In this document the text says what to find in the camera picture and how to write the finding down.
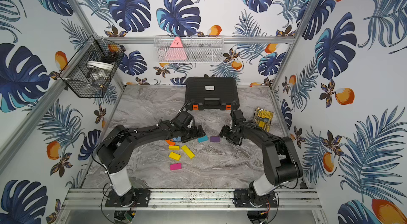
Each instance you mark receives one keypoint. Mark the yellow screwdriver bit set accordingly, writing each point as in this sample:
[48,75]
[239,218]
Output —
[263,118]

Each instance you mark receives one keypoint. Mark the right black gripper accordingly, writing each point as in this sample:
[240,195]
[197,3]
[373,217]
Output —
[223,132]

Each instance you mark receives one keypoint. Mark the pink triangle object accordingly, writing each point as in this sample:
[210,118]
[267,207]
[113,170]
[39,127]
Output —
[176,51]

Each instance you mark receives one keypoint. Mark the black wire basket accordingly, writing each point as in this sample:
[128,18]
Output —
[88,82]

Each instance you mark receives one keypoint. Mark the black plastic tool case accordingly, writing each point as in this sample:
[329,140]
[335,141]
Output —
[203,93]

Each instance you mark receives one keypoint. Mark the white coil in basket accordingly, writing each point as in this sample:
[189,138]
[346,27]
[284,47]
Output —
[100,65]

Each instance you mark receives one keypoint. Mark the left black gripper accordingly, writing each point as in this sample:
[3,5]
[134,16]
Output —
[193,133]

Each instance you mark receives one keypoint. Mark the clear mesh wall shelf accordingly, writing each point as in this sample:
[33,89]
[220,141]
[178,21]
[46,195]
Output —
[199,49]

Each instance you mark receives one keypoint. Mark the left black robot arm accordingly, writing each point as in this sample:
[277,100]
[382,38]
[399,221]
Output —
[115,151]

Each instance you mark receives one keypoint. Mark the magenta block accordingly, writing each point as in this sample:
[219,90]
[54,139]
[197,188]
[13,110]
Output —
[176,166]

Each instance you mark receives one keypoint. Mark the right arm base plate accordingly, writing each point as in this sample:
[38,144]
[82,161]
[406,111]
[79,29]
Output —
[254,198]

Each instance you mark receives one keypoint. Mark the aluminium front rail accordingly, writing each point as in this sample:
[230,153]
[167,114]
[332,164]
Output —
[195,199]

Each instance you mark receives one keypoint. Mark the teal block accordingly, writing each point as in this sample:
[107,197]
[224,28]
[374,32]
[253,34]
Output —
[203,139]

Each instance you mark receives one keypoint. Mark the orange block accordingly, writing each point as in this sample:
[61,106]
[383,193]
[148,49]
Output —
[171,143]

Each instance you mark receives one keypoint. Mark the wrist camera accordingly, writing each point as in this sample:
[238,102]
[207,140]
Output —
[237,117]
[184,119]

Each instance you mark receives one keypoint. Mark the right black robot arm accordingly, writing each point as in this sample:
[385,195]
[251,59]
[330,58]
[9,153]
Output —
[280,161]

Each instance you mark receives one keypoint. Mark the small yellow block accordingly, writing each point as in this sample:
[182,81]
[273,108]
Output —
[174,147]

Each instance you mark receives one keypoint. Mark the yellow block lower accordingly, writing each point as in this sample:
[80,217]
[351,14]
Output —
[174,156]

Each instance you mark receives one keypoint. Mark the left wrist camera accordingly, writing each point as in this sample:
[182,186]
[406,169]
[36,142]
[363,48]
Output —
[184,119]

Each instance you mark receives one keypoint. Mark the light blue block right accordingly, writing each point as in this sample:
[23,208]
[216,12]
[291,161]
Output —
[177,139]

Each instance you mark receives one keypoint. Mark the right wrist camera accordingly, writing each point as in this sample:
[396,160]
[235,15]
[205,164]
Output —
[237,117]

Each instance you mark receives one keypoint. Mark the purple block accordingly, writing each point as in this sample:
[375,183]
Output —
[215,139]

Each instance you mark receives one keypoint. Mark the long yellow block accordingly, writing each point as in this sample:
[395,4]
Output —
[188,152]

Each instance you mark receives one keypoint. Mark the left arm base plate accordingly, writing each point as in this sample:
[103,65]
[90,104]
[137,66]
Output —
[133,198]

